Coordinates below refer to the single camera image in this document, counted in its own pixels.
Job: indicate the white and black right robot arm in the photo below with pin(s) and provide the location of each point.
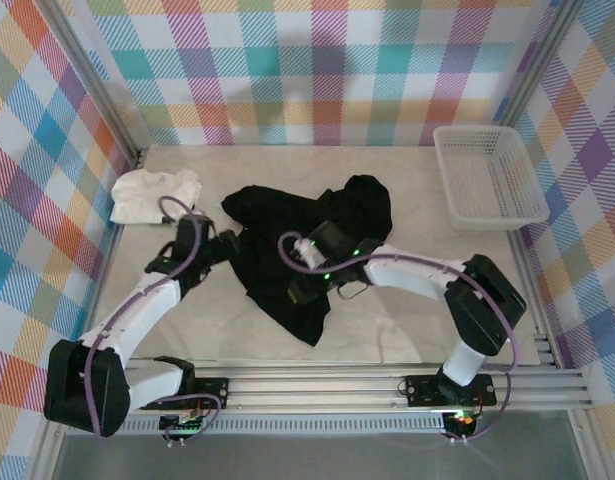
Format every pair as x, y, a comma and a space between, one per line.
407, 272

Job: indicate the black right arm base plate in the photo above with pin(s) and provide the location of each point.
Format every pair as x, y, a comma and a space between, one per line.
422, 390

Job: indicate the white plastic mesh basket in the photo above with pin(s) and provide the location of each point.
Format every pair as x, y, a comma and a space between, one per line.
487, 175

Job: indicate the aluminium side rail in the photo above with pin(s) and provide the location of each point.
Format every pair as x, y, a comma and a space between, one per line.
105, 265
547, 350

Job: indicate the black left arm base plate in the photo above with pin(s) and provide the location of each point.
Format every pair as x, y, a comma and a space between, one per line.
214, 390

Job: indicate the aluminium corner post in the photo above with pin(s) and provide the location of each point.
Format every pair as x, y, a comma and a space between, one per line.
104, 85
537, 60

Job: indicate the folded white t-shirt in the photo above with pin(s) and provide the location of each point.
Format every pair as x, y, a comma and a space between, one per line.
137, 200

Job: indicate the black t-shirt with flower print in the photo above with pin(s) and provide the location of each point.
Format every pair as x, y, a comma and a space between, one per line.
267, 215

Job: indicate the aluminium rail frame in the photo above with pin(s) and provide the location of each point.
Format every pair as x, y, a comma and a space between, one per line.
312, 387

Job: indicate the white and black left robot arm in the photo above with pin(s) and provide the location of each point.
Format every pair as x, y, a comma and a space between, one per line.
137, 315

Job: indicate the small controller circuit board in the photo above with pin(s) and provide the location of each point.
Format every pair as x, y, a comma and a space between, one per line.
182, 425
462, 420

